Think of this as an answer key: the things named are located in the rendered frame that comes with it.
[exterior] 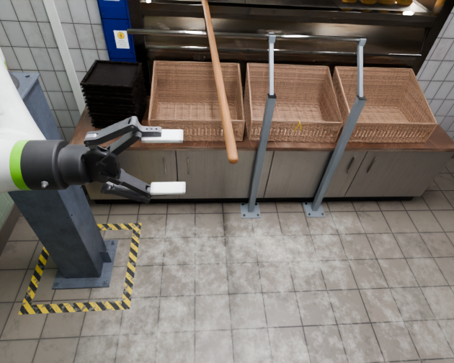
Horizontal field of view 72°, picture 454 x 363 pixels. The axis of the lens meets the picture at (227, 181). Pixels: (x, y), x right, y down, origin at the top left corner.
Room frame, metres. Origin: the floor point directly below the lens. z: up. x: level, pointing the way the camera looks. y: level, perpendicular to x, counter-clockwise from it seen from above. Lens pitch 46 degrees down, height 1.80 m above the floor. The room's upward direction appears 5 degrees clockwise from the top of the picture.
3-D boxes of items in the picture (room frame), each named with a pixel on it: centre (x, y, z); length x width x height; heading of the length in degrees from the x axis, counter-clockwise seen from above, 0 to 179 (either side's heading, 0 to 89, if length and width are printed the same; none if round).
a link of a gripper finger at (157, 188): (0.43, 0.12, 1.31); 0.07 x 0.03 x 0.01; 98
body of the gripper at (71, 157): (0.41, 0.25, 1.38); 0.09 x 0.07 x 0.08; 98
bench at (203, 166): (1.75, -0.24, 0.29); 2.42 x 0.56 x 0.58; 98
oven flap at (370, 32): (2.05, -0.31, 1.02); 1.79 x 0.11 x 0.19; 98
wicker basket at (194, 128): (1.70, 0.23, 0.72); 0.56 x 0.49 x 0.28; 98
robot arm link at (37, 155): (0.40, 0.32, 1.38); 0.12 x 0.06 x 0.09; 8
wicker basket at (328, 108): (1.78, -0.36, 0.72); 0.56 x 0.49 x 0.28; 96
